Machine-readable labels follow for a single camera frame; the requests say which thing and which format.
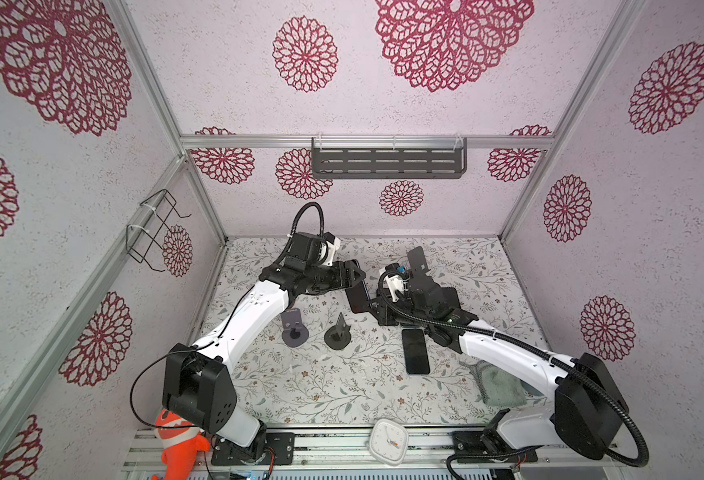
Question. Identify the white square clock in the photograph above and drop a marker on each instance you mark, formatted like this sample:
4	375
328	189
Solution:
388	442

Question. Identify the purple grey round stand front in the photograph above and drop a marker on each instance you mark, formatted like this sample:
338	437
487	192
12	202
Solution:
295	333

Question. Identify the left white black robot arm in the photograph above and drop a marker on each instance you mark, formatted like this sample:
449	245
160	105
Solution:
197	382

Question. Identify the dark grey wall shelf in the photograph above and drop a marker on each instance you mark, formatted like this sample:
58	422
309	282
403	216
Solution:
390	163

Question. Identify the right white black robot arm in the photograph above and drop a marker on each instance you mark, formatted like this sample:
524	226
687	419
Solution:
585	410

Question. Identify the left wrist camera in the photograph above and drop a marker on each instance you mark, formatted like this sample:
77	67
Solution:
331	244

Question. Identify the black phone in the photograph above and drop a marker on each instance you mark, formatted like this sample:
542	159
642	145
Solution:
415	352
358	298

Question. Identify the red orange plush toy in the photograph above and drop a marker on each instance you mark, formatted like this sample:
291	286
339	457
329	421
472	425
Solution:
182	441

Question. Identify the dark grey round stand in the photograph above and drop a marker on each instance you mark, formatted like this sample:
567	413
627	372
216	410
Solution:
338	336

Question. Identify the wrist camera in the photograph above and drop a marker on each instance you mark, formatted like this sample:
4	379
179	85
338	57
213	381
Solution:
331	244
395	281

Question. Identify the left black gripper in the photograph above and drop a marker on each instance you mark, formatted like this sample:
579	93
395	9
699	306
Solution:
346	280

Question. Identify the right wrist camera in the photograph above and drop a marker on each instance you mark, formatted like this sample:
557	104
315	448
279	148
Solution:
395	281

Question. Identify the aluminium front rail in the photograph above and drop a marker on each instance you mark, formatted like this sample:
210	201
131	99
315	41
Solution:
408	452

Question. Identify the wood base stand right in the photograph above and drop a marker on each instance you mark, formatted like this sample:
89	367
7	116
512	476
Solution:
417	262

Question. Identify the black wire wall rack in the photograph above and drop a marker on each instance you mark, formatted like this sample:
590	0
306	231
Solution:
140	238

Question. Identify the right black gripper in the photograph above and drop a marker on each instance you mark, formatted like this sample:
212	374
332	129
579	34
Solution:
385	309

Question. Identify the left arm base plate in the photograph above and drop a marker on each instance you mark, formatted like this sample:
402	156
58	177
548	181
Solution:
270	448

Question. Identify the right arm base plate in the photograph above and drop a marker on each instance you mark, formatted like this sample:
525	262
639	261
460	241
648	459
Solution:
487	446

